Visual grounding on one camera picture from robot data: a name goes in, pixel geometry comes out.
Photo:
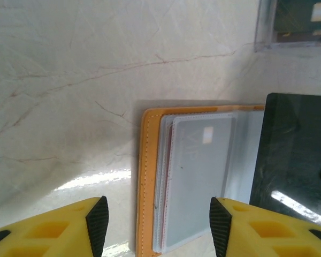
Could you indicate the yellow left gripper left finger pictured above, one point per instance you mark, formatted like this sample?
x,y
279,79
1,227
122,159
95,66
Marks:
x,y
42,235

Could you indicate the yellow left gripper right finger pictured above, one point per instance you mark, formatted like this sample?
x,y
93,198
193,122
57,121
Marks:
x,y
270,235

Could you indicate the dark green credit card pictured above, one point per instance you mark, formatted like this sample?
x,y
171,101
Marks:
x,y
289,160
291,16

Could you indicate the silver VIP credit card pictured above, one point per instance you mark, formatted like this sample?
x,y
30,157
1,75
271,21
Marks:
x,y
198,174

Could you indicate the orange wooden box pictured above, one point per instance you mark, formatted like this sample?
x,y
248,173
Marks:
x,y
149,160

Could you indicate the clear plastic card box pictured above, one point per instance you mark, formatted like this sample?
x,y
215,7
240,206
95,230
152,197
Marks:
x,y
262,26

